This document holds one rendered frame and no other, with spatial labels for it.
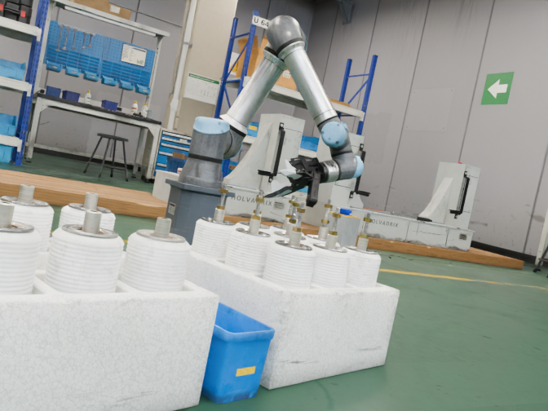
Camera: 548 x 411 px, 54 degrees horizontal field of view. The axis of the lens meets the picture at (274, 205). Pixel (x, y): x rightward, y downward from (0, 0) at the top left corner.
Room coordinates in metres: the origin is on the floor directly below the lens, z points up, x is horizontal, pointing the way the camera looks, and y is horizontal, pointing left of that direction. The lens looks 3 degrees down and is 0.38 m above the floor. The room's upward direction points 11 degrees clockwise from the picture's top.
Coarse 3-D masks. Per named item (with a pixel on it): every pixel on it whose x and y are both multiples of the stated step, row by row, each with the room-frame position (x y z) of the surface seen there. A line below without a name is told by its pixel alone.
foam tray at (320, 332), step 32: (192, 256) 1.14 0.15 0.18; (224, 288) 1.06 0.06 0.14; (256, 288) 1.00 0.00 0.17; (320, 288) 1.06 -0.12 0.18; (352, 288) 1.13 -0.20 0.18; (384, 288) 1.21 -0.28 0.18; (288, 320) 0.96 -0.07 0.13; (320, 320) 1.03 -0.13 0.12; (352, 320) 1.11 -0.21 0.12; (384, 320) 1.20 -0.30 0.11; (288, 352) 0.97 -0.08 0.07; (320, 352) 1.04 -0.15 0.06; (352, 352) 1.13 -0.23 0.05; (384, 352) 1.22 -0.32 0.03; (288, 384) 0.99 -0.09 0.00
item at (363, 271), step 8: (344, 248) 1.22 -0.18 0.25; (352, 256) 1.19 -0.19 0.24; (360, 256) 1.18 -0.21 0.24; (368, 256) 1.18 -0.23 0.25; (376, 256) 1.20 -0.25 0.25; (352, 264) 1.19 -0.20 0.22; (360, 264) 1.18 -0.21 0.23; (368, 264) 1.18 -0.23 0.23; (376, 264) 1.19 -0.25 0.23; (352, 272) 1.18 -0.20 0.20; (360, 272) 1.18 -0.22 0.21; (368, 272) 1.19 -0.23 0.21; (376, 272) 1.20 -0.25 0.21; (352, 280) 1.18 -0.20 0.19; (360, 280) 1.18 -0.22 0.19; (368, 280) 1.19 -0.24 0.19
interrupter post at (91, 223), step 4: (88, 212) 0.73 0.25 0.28; (92, 212) 0.73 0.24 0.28; (96, 212) 0.74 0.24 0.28; (100, 212) 0.75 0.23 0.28; (88, 216) 0.73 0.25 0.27; (92, 216) 0.73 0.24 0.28; (96, 216) 0.74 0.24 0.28; (100, 216) 0.74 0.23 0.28; (84, 220) 0.74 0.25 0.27; (88, 220) 0.73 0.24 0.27; (92, 220) 0.73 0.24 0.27; (96, 220) 0.74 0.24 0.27; (100, 220) 0.75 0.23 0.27; (84, 224) 0.74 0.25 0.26; (88, 224) 0.73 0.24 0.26; (92, 224) 0.73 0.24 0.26; (96, 224) 0.74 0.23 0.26; (84, 228) 0.73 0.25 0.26; (88, 228) 0.73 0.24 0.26; (92, 228) 0.73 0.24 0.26; (96, 228) 0.74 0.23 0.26; (88, 232) 0.73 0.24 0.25; (92, 232) 0.73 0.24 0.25; (96, 232) 0.74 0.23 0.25
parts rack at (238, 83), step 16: (224, 64) 6.75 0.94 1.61; (224, 80) 6.75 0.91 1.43; (240, 80) 6.28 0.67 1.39; (368, 80) 7.18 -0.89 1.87; (272, 96) 7.11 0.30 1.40; (288, 96) 7.03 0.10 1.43; (368, 96) 7.17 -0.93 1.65; (336, 112) 7.55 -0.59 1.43; (352, 112) 7.06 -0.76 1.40; (224, 160) 6.28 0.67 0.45; (224, 176) 6.26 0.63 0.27; (304, 192) 6.83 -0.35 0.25
